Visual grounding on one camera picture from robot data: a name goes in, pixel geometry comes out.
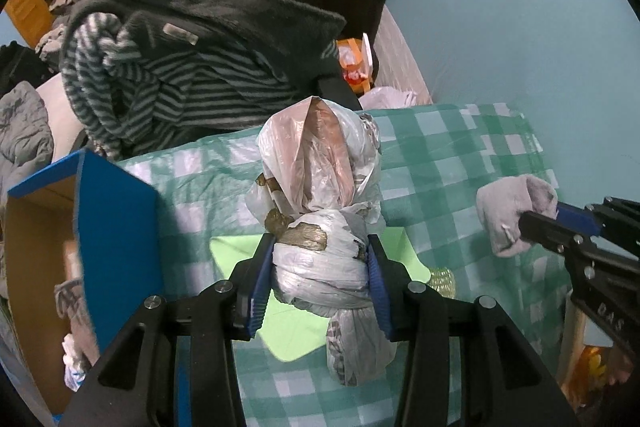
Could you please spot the white plastic bag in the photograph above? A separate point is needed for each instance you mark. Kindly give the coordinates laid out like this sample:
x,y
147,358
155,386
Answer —
x,y
390,98

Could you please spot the grey puffer jacket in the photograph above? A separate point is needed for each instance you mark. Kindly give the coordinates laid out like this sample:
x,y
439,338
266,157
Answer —
x,y
22,127

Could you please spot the knotted plastic bag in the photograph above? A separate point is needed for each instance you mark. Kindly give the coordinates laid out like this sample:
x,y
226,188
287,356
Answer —
x,y
320,207

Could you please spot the striped fleece garment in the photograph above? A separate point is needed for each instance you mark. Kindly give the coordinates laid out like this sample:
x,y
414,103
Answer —
x,y
165,102

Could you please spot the wooden board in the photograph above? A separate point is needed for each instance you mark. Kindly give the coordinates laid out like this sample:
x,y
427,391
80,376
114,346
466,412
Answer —
x,y
570,347

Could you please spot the green checked tablecloth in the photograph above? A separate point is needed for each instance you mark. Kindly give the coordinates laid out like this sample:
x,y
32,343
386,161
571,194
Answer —
x,y
440,167

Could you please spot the pile of black clothes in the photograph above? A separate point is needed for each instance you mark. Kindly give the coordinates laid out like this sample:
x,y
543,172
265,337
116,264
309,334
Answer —
x,y
20,67

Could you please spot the gold patterned item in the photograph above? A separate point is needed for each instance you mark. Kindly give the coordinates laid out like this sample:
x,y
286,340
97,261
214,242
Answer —
x,y
443,283

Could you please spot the pile of grey clothes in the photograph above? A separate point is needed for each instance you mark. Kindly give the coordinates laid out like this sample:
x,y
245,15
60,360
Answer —
x,y
50,47

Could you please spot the light green cloth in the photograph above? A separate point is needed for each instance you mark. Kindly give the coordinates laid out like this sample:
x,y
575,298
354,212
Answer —
x,y
295,332

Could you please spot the orange plastic bag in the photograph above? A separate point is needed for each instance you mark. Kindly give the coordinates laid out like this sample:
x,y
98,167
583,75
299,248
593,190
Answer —
x,y
355,62

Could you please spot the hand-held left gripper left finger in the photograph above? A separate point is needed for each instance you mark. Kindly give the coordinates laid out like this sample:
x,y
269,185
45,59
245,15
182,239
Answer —
x,y
260,289

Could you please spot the grey sock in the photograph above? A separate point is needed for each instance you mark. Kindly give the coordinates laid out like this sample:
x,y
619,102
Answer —
x,y
505,212

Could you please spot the orange snack bag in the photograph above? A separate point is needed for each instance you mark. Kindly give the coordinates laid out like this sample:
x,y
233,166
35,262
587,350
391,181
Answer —
x,y
597,374

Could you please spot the white duvet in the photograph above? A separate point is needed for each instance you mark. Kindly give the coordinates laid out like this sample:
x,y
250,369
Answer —
x,y
65,117

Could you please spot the blue-rimmed cardboard box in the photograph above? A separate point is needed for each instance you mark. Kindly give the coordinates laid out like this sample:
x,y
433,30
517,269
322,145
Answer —
x,y
120,237

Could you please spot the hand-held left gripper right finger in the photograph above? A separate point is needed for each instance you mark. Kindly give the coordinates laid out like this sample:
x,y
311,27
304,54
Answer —
x,y
377,289

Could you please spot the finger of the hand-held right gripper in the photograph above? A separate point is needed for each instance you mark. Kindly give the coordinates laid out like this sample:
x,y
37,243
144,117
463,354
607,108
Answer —
x,y
545,229
575,218

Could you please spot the dark grey fleece robe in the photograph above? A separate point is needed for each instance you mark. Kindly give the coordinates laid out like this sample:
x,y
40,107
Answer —
x,y
200,2

